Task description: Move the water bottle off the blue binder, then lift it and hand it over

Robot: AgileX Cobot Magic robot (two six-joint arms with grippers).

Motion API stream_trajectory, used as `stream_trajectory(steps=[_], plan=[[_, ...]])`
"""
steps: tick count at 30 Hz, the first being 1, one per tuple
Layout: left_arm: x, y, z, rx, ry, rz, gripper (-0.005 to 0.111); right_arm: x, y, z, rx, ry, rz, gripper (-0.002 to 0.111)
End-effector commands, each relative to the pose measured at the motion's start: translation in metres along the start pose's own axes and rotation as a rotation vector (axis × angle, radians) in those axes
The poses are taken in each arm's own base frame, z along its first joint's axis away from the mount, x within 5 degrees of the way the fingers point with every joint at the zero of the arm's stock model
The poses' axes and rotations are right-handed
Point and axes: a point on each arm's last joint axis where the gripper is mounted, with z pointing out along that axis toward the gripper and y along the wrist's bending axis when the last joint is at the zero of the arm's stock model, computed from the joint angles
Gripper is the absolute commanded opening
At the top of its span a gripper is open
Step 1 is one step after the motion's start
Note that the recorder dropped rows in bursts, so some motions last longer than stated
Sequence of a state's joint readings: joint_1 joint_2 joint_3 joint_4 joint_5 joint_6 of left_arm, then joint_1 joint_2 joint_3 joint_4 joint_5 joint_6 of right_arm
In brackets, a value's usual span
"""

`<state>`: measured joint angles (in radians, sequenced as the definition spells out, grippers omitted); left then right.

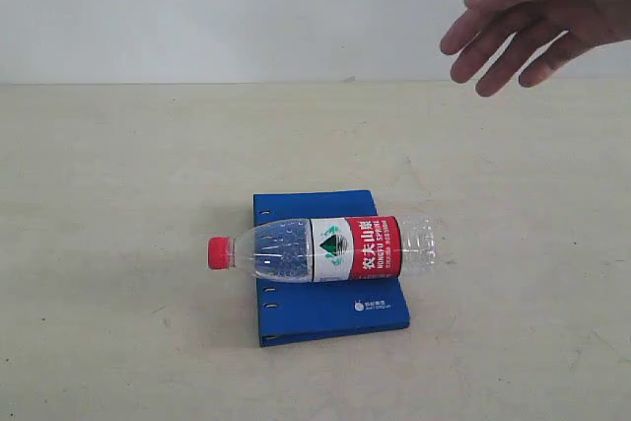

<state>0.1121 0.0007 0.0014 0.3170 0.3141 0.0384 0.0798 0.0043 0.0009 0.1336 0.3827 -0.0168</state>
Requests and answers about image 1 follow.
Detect person's bare hand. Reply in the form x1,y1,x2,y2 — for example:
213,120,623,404
440,0,630,98

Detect clear plastic water bottle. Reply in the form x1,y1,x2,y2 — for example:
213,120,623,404
208,216,438,284

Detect blue ring binder notebook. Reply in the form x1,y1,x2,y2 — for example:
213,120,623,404
252,189,410,347

